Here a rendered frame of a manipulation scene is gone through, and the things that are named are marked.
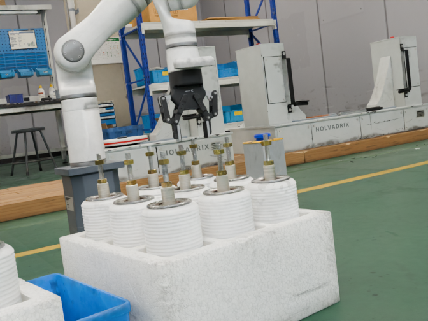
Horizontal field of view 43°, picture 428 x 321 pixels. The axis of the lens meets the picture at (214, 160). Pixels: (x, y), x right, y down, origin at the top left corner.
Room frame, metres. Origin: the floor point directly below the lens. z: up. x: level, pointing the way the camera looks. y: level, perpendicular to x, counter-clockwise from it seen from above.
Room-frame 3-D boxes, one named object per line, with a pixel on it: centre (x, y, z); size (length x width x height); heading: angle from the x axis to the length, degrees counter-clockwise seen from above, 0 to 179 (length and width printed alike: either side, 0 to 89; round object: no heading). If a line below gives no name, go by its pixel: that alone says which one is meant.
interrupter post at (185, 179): (1.06, 0.06, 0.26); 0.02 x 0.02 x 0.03
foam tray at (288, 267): (1.06, 0.06, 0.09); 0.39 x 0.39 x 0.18; 38
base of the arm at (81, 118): (1.41, 0.32, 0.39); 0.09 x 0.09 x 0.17; 30
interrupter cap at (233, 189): (0.97, -0.01, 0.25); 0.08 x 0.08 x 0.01
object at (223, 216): (0.97, -0.01, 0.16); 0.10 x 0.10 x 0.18
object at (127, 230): (0.99, 0.15, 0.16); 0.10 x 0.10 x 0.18
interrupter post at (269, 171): (1.04, -0.10, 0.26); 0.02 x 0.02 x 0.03
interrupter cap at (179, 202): (0.90, 0.08, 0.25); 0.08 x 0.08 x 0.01
